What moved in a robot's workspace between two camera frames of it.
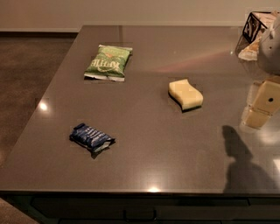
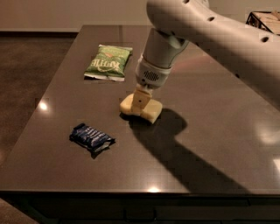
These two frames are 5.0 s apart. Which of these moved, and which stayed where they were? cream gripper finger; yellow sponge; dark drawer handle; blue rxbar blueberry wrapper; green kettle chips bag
Moved: cream gripper finger; yellow sponge
Stayed: blue rxbar blueberry wrapper; dark drawer handle; green kettle chips bag
